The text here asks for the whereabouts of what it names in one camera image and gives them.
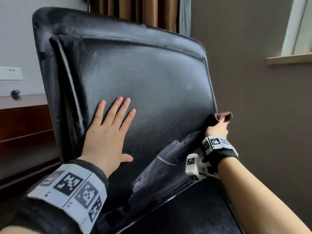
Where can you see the person's left hand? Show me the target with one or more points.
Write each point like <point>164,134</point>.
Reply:
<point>104,143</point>

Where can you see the person's right hand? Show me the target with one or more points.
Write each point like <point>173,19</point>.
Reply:
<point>218,131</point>

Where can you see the brown cleaning cloth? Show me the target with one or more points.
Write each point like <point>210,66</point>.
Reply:
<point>226,115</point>

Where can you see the black leather chair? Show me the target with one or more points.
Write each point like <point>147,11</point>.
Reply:
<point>146,82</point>

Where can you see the person's right forearm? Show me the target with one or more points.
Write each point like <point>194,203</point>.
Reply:
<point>251,199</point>

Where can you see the black wristband with marker tags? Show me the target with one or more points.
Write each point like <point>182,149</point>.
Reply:
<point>73,190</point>
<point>224,154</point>

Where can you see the red wooden table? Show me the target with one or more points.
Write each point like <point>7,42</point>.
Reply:
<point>24,119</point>

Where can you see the cream window sill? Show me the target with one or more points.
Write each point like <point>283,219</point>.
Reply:
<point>287,59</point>

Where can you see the black power plug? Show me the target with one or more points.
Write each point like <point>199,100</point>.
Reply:
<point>15,93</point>

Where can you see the grey curtain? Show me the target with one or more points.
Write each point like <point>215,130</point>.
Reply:
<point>185,14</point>

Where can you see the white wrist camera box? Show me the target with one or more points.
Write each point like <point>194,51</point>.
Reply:
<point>193,168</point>

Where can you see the white wall power socket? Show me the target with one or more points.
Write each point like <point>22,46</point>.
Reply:
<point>11,73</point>

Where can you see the white window frame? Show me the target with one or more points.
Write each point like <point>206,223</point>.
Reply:
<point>292,26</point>

